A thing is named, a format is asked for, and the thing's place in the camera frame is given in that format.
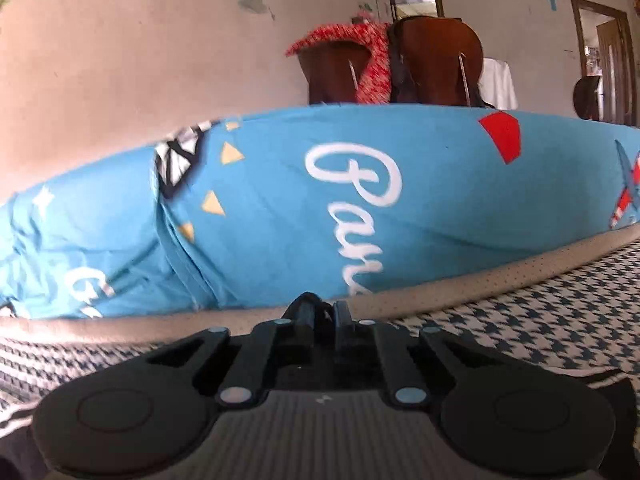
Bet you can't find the white cloth on chair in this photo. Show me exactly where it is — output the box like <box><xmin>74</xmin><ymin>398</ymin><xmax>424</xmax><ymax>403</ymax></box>
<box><xmin>478</xmin><ymin>58</ymin><xmax>518</xmax><ymax>110</ymax></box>

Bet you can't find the houndstooth mattress cover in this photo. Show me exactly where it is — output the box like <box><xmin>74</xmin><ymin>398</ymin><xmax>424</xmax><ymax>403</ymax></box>
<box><xmin>1</xmin><ymin>226</ymin><xmax>639</xmax><ymax>417</ymax></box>

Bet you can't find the black garment red print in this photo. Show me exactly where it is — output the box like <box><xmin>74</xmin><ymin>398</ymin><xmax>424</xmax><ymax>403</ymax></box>
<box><xmin>1</xmin><ymin>367</ymin><xmax>639</xmax><ymax>479</ymax></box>

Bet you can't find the blue cartoon print bedsheet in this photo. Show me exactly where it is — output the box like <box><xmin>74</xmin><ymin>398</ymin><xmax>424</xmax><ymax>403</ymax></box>
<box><xmin>1</xmin><ymin>105</ymin><xmax>639</xmax><ymax>320</ymax></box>

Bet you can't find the brown wooden chair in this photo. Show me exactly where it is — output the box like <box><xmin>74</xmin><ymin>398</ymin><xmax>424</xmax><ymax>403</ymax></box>
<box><xmin>297</xmin><ymin>15</ymin><xmax>494</xmax><ymax>109</ymax></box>

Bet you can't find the red patterned cloth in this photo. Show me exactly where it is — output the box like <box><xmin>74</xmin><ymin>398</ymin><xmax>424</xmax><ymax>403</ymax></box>
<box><xmin>285</xmin><ymin>23</ymin><xmax>392</xmax><ymax>105</ymax></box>

